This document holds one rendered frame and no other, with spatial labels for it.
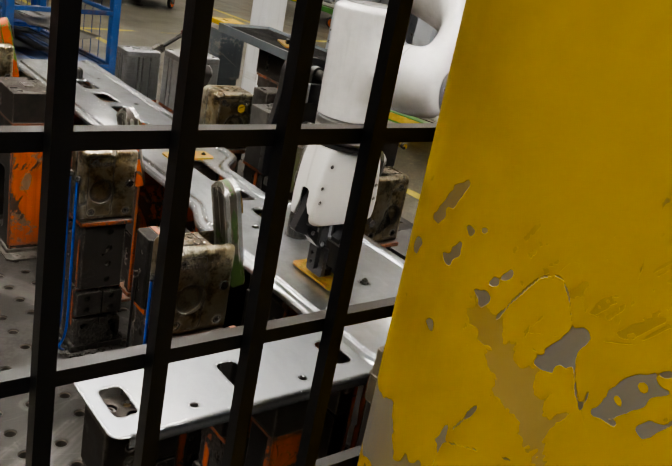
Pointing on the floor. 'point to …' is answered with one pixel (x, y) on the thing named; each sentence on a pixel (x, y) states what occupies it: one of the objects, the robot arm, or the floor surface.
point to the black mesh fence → (336, 319)
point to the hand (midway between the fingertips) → (325, 256)
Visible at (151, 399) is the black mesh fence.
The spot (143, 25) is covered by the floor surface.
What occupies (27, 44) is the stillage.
